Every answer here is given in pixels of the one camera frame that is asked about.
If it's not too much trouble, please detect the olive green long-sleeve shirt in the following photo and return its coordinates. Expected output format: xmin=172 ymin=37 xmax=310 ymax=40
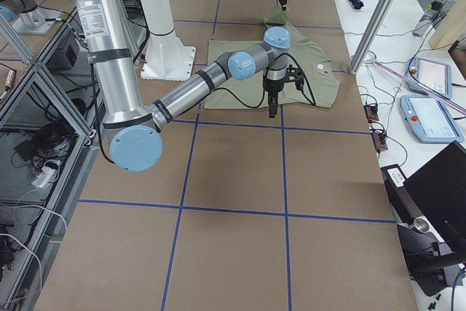
xmin=204 ymin=6 xmax=340 ymax=110

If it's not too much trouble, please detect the near blue teach pendant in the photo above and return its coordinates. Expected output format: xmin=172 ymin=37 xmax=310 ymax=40
xmin=399 ymin=95 xmax=465 ymax=144

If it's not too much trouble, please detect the blue teach pendant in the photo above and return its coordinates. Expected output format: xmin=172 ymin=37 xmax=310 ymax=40
xmin=399 ymin=95 xmax=465 ymax=144
xmin=406 ymin=57 xmax=452 ymax=99

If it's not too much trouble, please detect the far blue teach pendant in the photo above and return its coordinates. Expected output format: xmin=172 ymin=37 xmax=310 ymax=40
xmin=406 ymin=57 xmax=452 ymax=99

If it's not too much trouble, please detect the black laptop on stand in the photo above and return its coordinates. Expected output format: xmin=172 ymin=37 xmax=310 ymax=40
xmin=381 ymin=141 xmax=465 ymax=296

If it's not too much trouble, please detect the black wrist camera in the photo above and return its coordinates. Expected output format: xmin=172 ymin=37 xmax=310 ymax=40
xmin=286 ymin=64 xmax=305 ymax=92

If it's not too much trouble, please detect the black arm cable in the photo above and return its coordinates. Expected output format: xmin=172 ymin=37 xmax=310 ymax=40
xmin=214 ymin=52 xmax=317 ymax=109

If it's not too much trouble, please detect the white camera mast pedestal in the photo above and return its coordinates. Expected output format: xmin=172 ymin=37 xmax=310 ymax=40
xmin=141 ymin=0 xmax=196 ymax=81

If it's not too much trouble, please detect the aluminium frame post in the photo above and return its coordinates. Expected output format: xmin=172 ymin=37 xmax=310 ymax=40
xmin=348 ymin=0 xmax=394 ymax=75

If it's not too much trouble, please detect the aluminium frame enclosure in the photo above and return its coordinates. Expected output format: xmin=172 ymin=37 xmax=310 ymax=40
xmin=1 ymin=14 xmax=93 ymax=310

